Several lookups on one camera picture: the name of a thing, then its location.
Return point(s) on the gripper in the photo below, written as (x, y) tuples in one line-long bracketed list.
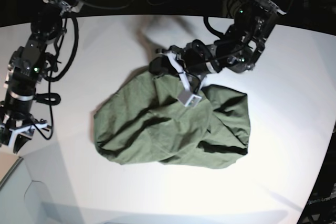
[(15, 133), (185, 64)]

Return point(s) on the green t-shirt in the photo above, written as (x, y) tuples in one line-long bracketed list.
[(144, 122)]

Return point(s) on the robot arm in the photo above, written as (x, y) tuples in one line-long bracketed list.
[(238, 49), (29, 65)]

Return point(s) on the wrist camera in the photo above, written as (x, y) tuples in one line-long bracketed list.
[(189, 99)]

